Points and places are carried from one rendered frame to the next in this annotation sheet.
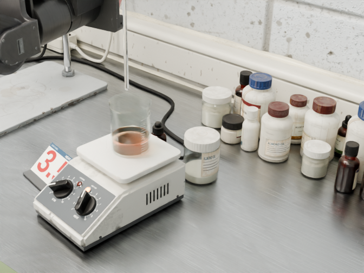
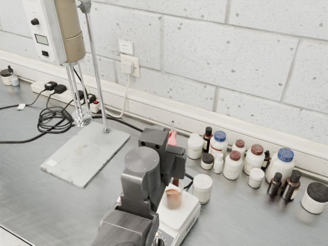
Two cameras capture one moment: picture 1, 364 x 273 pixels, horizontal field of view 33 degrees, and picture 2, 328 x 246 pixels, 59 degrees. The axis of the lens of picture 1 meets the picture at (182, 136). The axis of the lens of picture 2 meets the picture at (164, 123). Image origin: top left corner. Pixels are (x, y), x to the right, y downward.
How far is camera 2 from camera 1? 43 cm
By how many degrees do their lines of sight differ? 13
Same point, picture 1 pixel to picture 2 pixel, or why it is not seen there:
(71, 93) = (113, 146)
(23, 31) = (154, 226)
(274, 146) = (234, 173)
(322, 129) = (257, 162)
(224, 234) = (227, 239)
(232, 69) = (197, 122)
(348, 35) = (262, 108)
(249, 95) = (215, 145)
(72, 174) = not seen: hidden behind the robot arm
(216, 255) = not seen: outside the picture
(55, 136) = (115, 180)
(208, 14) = (180, 92)
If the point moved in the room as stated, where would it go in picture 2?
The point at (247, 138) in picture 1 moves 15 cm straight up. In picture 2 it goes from (217, 168) to (223, 135)
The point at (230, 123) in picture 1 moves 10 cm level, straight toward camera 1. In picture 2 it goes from (208, 161) to (214, 183)
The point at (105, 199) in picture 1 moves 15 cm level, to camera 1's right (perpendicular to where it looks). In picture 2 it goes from (168, 239) to (223, 230)
